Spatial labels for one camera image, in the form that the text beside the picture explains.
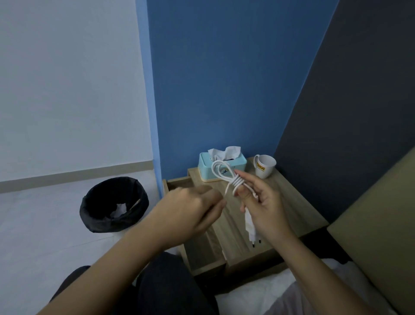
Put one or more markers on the person's right hand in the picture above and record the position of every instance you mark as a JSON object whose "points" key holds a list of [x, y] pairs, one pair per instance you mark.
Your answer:
{"points": [[266, 211]]}

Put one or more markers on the person's left hand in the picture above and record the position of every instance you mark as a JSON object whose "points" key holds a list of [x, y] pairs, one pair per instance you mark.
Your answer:
{"points": [[184, 214]]}

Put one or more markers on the person's left thumb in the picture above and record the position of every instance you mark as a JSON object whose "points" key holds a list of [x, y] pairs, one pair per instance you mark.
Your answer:
{"points": [[214, 212]]}

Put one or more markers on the person's right middle finger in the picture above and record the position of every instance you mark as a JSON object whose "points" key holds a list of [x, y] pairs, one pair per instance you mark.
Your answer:
{"points": [[245, 192]]}

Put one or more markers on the white charger adapter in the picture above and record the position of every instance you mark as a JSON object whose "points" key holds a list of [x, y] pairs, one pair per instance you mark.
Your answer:
{"points": [[251, 231]]}

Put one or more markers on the person's left forearm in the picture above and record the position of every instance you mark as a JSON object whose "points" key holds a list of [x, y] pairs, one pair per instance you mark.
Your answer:
{"points": [[113, 275]]}

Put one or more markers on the person's right forearm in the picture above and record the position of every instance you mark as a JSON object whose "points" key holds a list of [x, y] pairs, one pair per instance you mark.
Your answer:
{"points": [[317, 279]]}

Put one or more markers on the white mug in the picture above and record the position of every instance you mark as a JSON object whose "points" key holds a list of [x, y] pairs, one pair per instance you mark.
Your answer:
{"points": [[267, 162]]}

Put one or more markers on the wooden nightstand drawer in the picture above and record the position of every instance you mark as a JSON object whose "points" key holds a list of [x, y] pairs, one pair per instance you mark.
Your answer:
{"points": [[202, 253]]}

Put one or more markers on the white tissue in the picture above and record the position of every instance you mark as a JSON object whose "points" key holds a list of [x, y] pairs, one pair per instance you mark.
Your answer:
{"points": [[232, 152]]}

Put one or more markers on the light blue tissue box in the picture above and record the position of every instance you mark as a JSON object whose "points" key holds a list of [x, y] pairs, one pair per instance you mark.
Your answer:
{"points": [[207, 169]]}

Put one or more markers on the wooden nightstand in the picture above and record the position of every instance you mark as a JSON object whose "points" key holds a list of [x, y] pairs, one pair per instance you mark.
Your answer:
{"points": [[293, 209]]}

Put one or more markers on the person's dark trousers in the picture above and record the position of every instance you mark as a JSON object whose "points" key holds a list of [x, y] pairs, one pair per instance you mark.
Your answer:
{"points": [[168, 286]]}

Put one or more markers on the white bed sheet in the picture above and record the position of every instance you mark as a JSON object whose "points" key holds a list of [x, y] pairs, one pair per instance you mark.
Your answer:
{"points": [[246, 299]]}

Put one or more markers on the crumpled white paper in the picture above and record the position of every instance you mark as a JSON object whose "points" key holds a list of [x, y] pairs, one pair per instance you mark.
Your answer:
{"points": [[119, 209]]}

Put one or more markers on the grey cloth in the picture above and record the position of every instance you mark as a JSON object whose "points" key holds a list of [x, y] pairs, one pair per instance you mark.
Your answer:
{"points": [[287, 300]]}

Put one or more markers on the black trash bin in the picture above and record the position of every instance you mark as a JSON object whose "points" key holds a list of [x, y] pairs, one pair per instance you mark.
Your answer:
{"points": [[97, 221]]}

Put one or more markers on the beige padded headboard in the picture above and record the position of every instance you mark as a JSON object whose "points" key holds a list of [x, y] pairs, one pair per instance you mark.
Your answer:
{"points": [[382, 233]]}

